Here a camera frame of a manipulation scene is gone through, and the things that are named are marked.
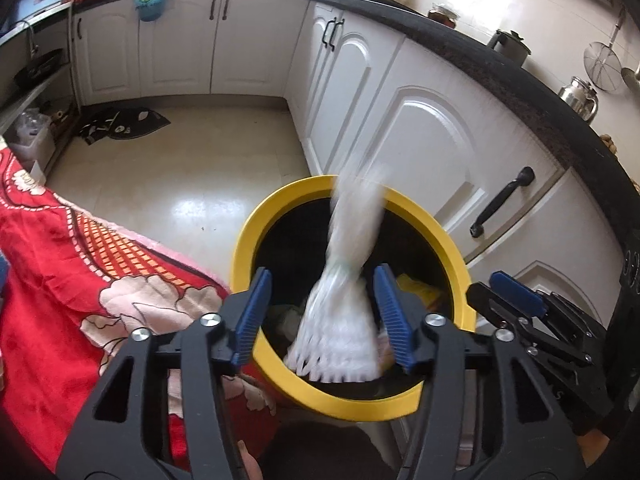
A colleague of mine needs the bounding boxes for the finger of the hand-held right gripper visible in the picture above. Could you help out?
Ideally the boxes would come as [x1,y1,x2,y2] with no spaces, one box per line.
[466,282,596,368]
[489,271,608,341]

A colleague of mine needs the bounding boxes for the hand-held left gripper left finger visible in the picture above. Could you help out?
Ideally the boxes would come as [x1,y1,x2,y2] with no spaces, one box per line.
[55,267,273,480]

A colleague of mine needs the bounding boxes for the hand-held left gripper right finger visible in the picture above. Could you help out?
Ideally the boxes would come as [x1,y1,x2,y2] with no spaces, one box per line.
[372,264,586,480]

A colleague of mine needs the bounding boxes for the white foam fruit net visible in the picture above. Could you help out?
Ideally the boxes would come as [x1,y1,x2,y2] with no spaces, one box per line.
[284,162,388,383]

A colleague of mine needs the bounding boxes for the yellow rim trash bin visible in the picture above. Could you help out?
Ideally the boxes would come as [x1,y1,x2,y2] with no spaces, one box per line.
[229,175,476,421]

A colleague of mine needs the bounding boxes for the person's left hand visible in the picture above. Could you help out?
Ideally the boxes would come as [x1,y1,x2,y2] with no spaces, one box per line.
[235,440,263,480]

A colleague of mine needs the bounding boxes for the dark brown cloth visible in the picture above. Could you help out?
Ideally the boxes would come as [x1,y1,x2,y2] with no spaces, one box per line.
[260,420,416,480]

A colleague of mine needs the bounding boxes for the white kitchen cabinets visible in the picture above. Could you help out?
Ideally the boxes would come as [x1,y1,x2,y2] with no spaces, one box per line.
[70,0,631,321]

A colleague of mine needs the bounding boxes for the black stone countertop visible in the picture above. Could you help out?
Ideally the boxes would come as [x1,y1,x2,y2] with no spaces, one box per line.
[70,0,640,256]

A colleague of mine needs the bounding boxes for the shiny steel kettle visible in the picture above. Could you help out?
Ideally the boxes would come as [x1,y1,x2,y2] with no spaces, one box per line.
[557,76,600,122]

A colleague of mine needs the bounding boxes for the red floral blanket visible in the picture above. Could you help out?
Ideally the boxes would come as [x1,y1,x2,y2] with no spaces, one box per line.
[0,145,281,476]

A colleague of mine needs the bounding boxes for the black patterned floor mat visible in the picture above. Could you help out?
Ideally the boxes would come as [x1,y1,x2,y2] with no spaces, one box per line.
[76,106,172,145]

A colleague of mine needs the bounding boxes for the grey metal jug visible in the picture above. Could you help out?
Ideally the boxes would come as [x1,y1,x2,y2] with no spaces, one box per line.
[486,29,532,67]

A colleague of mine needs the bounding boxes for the glass jar dark contents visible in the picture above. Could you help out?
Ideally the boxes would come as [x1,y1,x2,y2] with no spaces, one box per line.
[427,4,460,28]

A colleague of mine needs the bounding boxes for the metal shelf rack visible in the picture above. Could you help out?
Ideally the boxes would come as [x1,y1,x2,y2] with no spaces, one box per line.
[0,0,81,161]

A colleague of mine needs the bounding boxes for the blue hanging cabinet bin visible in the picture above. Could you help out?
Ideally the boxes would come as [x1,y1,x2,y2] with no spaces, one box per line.
[132,0,168,22]

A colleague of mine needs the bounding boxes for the black wok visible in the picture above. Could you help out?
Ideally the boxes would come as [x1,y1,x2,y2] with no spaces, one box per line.
[14,49,66,86]

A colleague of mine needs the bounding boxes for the wire mesh strainer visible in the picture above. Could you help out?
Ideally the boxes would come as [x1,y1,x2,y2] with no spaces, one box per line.
[584,7,626,93]

